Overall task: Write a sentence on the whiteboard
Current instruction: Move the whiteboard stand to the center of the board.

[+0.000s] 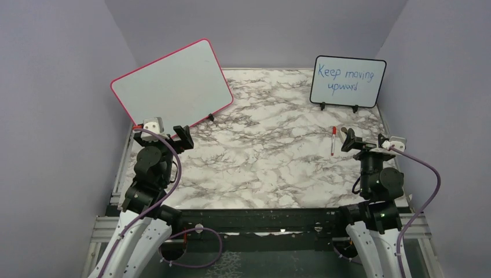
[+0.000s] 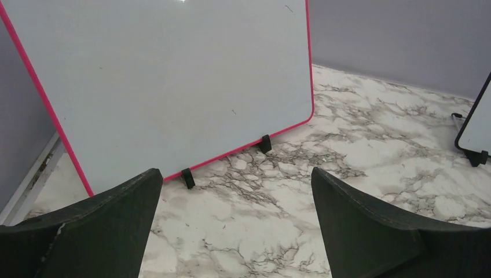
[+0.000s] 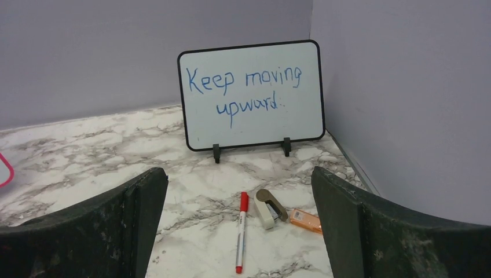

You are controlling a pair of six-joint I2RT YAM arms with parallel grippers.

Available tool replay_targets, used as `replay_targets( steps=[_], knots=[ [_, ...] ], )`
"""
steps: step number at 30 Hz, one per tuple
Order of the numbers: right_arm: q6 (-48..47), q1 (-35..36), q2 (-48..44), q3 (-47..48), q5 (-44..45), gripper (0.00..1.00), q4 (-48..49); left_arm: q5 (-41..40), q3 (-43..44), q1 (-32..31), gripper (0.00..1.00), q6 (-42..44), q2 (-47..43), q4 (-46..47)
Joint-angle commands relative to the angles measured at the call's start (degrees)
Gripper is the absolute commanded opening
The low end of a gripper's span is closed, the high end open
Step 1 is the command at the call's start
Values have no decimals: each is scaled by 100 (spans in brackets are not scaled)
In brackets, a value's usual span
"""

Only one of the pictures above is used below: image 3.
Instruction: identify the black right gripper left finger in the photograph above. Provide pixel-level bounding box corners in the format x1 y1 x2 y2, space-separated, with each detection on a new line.
1 167 168 277

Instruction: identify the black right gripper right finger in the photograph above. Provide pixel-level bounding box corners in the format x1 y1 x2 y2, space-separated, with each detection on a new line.
311 166 490 277

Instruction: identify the red framed whiteboard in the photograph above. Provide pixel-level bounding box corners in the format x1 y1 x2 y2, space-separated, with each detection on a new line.
0 154 15 188

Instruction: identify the red white marker pen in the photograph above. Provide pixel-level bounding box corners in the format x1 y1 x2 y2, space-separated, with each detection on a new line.
235 192 249 274

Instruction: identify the black framed whiteboard with writing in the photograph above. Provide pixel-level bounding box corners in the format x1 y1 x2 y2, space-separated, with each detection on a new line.
177 39 326 162

